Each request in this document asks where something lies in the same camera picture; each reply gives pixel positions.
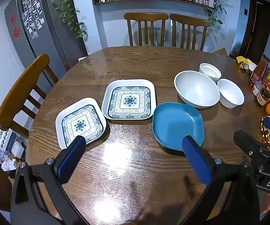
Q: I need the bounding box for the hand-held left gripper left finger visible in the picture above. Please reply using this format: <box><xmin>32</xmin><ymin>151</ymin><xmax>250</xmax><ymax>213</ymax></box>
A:
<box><xmin>10</xmin><ymin>135</ymin><xmax>91</xmax><ymax>225</ymax></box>

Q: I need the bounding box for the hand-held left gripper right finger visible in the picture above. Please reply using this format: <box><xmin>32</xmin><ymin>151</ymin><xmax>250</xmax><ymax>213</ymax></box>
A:
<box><xmin>179</xmin><ymin>135</ymin><xmax>259</xmax><ymax>225</ymax></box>

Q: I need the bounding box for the patterned square plate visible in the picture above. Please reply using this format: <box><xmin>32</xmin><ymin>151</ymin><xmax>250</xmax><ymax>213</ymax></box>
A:
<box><xmin>56</xmin><ymin>98</ymin><xmax>107</xmax><ymax>149</ymax></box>
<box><xmin>101</xmin><ymin>80</ymin><xmax>156</xmax><ymax>120</ymax></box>

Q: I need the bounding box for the blue square plate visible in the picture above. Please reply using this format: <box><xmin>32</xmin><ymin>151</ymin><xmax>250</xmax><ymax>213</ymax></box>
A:
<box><xmin>152</xmin><ymin>102</ymin><xmax>204</xmax><ymax>152</ymax></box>

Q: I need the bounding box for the medium white bowl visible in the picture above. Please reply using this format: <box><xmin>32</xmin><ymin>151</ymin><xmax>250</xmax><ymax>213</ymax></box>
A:
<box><xmin>217</xmin><ymin>78</ymin><xmax>245</xmax><ymax>109</ymax></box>

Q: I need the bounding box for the large white bowl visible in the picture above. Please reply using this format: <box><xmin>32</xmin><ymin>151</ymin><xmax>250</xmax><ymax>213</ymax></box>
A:
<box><xmin>174</xmin><ymin>70</ymin><xmax>220</xmax><ymax>108</ymax></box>

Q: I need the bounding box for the small white ramekin bowl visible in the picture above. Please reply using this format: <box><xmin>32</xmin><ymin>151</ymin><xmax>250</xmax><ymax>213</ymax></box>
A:
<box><xmin>199</xmin><ymin>63</ymin><xmax>221</xmax><ymax>83</ymax></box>

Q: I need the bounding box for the wooden beaded mat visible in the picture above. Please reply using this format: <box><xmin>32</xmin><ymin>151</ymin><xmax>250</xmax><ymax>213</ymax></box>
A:
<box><xmin>260</xmin><ymin>117</ymin><xmax>270</xmax><ymax>152</ymax></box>

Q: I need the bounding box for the brown sauce jar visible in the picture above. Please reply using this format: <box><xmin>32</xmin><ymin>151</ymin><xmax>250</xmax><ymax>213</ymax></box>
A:
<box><xmin>257</xmin><ymin>90</ymin><xmax>270</xmax><ymax>106</ymax></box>

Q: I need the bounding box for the small white-label jar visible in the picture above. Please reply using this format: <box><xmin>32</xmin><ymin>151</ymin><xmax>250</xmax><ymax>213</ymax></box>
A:
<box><xmin>252</xmin><ymin>81</ymin><xmax>263</xmax><ymax>96</ymax></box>

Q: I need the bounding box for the red sauce bottle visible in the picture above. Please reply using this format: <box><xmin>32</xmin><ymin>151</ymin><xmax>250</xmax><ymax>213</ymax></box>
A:
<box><xmin>250</xmin><ymin>55</ymin><xmax>270</xmax><ymax>87</ymax></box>

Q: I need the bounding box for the white crumpled bag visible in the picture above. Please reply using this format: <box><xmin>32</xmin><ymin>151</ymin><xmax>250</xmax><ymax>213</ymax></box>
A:
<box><xmin>1</xmin><ymin>158</ymin><xmax>21</xmax><ymax>172</ymax></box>

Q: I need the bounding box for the yellow snack bag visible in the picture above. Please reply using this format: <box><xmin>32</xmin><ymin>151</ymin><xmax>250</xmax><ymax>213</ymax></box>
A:
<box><xmin>236</xmin><ymin>56</ymin><xmax>258</xmax><ymax>74</ymax></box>

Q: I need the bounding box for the wooden dining chair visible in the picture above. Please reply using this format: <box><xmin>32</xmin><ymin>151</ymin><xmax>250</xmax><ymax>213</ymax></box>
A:
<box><xmin>0</xmin><ymin>54</ymin><xmax>59</xmax><ymax>140</ymax></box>
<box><xmin>170</xmin><ymin>13</ymin><xmax>211</xmax><ymax>52</ymax></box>
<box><xmin>123</xmin><ymin>13</ymin><xmax>169</xmax><ymax>47</ymax></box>

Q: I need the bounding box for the light wooden furniture top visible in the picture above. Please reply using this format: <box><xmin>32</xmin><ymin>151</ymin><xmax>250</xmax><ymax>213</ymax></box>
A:
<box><xmin>213</xmin><ymin>48</ymin><xmax>229</xmax><ymax>57</ymax></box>

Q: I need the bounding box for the dark wooden door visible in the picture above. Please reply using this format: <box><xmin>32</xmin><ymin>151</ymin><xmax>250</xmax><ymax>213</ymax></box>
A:
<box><xmin>239</xmin><ymin>0</ymin><xmax>270</xmax><ymax>64</ymax></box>

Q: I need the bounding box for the grey refrigerator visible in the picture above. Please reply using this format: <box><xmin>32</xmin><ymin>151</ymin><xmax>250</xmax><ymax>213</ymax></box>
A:
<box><xmin>4</xmin><ymin>0</ymin><xmax>88</xmax><ymax>72</ymax></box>

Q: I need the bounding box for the small-leaf trailing vine plant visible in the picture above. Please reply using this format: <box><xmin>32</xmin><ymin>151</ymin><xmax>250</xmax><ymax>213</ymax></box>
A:
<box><xmin>206</xmin><ymin>0</ymin><xmax>227</xmax><ymax>27</ymax></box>

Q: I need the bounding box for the hanging green vine plant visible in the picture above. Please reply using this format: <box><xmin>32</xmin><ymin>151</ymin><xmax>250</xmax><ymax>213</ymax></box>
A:
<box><xmin>46</xmin><ymin>0</ymin><xmax>87</xmax><ymax>39</ymax></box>

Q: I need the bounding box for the cluster of fridge photo magnets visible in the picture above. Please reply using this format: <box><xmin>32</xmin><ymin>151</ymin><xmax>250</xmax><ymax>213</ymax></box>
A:
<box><xmin>21</xmin><ymin>0</ymin><xmax>43</xmax><ymax>39</ymax></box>

